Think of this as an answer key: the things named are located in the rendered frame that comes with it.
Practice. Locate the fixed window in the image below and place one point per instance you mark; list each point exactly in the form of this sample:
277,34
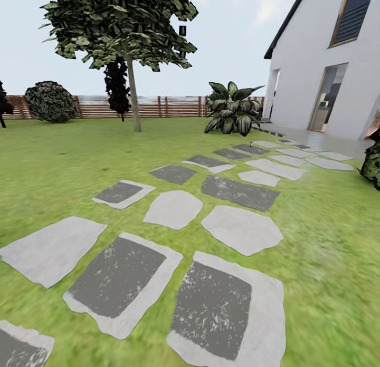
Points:
327,96

